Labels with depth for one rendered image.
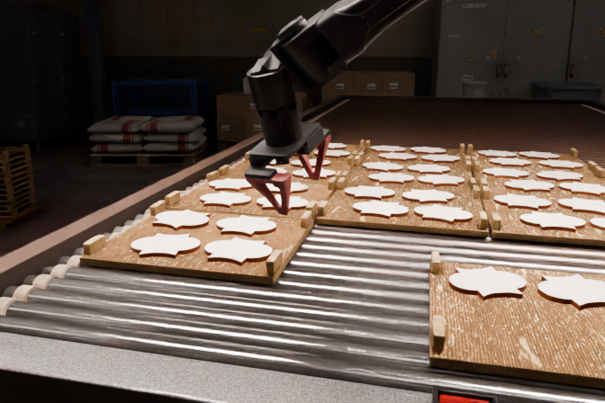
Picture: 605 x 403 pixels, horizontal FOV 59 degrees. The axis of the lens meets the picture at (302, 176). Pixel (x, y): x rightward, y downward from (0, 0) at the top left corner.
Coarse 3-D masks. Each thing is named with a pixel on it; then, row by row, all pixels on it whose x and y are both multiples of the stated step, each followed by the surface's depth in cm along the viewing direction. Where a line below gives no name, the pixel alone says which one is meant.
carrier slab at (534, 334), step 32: (448, 288) 93; (448, 320) 82; (480, 320) 82; (512, 320) 82; (544, 320) 82; (576, 320) 82; (448, 352) 74; (480, 352) 74; (512, 352) 74; (544, 352) 74; (576, 352) 74; (576, 384) 69
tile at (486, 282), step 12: (456, 276) 96; (468, 276) 96; (480, 276) 96; (492, 276) 96; (504, 276) 96; (516, 276) 96; (456, 288) 92; (468, 288) 91; (480, 288) 91; (492, 288) 91; (504, 288) 91; (516, 288) 91
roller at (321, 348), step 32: (64, 320) 88; (96, 320) 87; (128, 320) 86; (160, 320) 86; (288, 352) 79; (320, 352) 78; (352, 352) 77; (384, 352) 77; (416, 352) 77; (544, 384) 71
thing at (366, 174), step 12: (360, 168) 187; (372, 168) 184; (384, 168) 183; (396, 168) 183; (408, 168) 184; (420, 168) 183; (432, 168) 183; (444, 168) 183; (456, 168) 187; (468, 168) 183; (348, 180) 170; (360, 180) 170; (372, 180) 170; (384, 180) 166; (396, 180) 166; (408, 180) 167; (420, 180) 166; (432, 180) 166; (444, 180) 166; (456, 180) 166; (468, 180) 170; (468, 192) 157
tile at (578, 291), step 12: (576, 276) 96; (540, 288) 91; (552, 288) 91; (564, 288) 91; (576, 288) 91; (588, 288) 91; (600, 288) 91; (552, 300) 88; (564, 300) 87; (576, 300) 87; (588, 300) 87; (600, 300) 87
